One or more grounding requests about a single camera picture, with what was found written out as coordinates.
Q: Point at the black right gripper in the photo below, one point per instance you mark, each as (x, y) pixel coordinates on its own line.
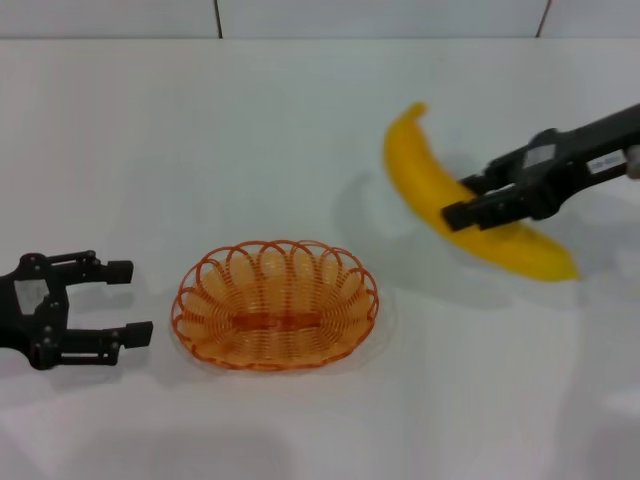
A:
(565, 165)

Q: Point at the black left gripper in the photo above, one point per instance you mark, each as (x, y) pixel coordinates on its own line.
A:
(20, 310)

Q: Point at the yellow banana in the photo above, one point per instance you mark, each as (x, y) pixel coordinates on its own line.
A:
(415, 160)

